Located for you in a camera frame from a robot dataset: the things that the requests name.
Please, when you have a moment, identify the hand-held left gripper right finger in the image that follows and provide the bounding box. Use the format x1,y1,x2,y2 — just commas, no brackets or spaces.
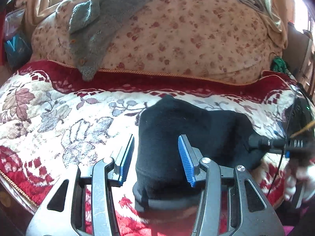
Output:
178,134,284,236

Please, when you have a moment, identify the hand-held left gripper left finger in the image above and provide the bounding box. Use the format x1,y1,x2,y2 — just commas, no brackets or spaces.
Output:
26,134,135,236

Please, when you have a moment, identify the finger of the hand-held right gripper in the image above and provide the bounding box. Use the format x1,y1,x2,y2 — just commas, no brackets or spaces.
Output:
248,135,287,151

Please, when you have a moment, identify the person's right hand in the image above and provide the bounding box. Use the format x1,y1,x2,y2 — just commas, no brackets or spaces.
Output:
284,162,315,202

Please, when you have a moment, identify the green cloth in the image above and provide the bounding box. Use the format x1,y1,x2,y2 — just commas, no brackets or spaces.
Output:
271,56,289,74

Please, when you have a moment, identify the red and white floral blanket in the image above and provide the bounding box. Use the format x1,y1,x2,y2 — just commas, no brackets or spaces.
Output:
0,60,303,236

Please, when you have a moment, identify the pink floral quilt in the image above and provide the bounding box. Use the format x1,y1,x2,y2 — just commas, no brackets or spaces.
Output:
31,0,283,85

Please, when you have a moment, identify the grey fleece garment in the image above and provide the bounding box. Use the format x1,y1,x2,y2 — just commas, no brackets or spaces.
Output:
68,0,170,81

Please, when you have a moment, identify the blue bag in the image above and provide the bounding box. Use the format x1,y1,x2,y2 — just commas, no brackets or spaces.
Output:
4,33,32,70

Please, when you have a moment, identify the beige curtain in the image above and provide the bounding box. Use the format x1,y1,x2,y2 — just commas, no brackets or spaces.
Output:
21,0,64,33

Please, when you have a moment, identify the black cable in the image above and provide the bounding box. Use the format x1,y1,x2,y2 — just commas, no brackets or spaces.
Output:
267,84,310,196

